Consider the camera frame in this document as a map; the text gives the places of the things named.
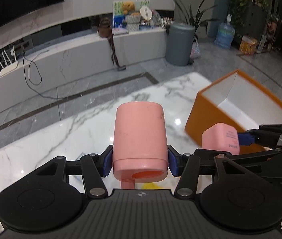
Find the pink lotion bottle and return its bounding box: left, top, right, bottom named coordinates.
left=202, top=123, right=240, bottom=155

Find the yellow round tape measure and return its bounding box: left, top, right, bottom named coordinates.
left=141, top=182, right=165, bottom=190

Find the pink plastic cup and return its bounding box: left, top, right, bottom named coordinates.
left=112, top=101, right=168, bottom=189

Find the orange white storage box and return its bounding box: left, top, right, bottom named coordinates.
left=185, top=70, right=282, bottom=145

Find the orange cardboard box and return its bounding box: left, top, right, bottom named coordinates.
left=239, top=35, right=258, bottom=55

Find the woven pastel basket bag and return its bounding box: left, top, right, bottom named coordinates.
left=190, top=36, right=201, bottom=59

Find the blue water jug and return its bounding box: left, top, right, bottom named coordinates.
left=214, top=14, right=235, bottom=49

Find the grey pedal trash bin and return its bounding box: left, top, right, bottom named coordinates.
left=165, top=23, right=195, bottom=66

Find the tall green leaf plant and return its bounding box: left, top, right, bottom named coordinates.
left=172, top=0, right=219, bottom=32

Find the white wifi router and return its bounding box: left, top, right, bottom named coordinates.
left=0, top=46, right=18, bottom=77

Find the brown leather bag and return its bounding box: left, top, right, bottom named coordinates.
left=98, top=17, right=126, bottom=71

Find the white knitted basket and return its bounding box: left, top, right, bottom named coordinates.
left=125, top=14, right=141, bottom=32

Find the green painted canvas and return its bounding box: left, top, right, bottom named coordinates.
left=112, top=0, right=150, bottom=31

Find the round paper fan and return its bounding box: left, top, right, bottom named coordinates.
left=140, top=5, right=153, bottom=21

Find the teddy bear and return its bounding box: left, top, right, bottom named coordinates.
left=121, top=1, right=136, bottom=15

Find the black cable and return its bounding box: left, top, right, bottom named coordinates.
left=22, top=47, right=62, bottom=100

